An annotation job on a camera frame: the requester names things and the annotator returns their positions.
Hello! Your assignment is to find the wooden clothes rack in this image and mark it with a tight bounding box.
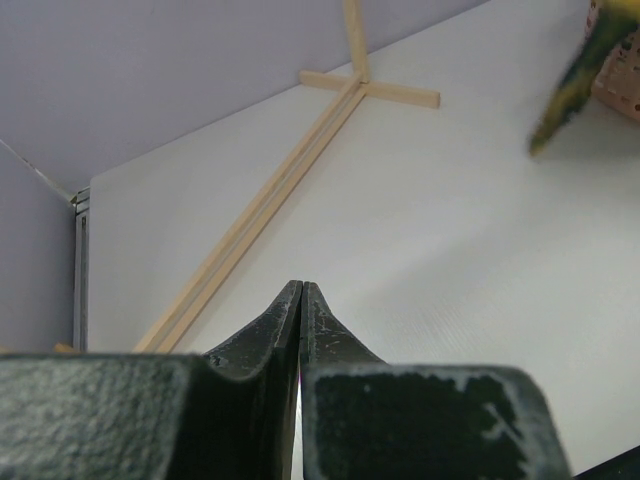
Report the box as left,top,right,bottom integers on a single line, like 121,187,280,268
0,0,441,356

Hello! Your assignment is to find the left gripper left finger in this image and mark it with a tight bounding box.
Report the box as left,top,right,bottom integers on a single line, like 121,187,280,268
1,280,303,479

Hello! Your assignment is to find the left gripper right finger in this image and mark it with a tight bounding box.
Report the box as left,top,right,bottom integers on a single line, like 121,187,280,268
300,282,571,479

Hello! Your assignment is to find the pink plastic basket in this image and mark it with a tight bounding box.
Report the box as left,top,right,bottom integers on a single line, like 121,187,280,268
591,28,639,122

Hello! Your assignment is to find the yellow plaid shirt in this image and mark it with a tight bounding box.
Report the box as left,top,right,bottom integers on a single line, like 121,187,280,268
527,1,639,157

